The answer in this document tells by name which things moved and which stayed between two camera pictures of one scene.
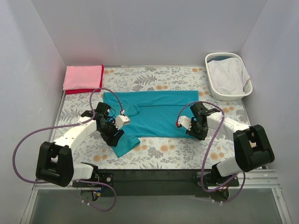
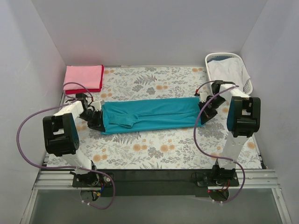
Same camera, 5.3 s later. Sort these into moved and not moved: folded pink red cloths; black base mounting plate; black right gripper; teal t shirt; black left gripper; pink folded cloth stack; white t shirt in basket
Moved: black left gripper; black right gripper; teal t shirt
Not moved: pink folded cloth stack; black base mounting plate; white t shirt in basket; folded pink red cloths
